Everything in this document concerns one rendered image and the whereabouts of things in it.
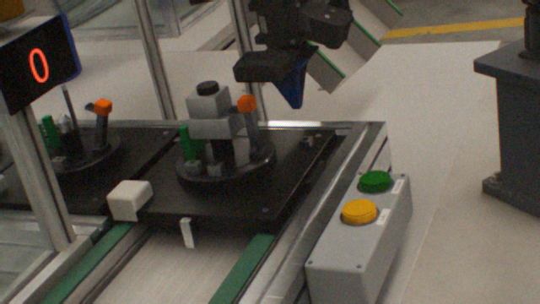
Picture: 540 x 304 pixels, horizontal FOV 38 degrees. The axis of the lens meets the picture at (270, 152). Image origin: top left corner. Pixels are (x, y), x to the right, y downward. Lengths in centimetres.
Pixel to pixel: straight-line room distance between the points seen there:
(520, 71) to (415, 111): 42
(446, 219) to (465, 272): 12
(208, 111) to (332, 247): 26
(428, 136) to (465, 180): 16
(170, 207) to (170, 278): 10
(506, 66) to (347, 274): 36
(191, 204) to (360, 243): 24
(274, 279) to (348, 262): 8
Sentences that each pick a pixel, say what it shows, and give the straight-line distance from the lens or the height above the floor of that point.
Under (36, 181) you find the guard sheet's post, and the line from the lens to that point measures 97.
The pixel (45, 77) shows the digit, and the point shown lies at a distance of 91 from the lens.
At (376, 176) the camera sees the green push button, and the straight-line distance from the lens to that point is 98.
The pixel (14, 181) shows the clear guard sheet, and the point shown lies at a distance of 95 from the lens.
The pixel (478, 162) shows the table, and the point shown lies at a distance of 122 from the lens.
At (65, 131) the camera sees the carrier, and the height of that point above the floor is 103.
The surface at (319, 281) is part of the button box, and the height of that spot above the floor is 94.
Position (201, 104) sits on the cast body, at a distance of 101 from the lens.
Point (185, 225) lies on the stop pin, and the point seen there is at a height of 96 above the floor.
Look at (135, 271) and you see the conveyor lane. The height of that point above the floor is 92.
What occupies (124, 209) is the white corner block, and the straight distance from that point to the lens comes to 103.
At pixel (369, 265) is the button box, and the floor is 95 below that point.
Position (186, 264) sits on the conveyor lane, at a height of 92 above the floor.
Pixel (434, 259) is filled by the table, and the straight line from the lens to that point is 102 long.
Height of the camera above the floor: 145
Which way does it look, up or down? 26 degrees down
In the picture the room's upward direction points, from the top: 11 degrees counter-clockwise
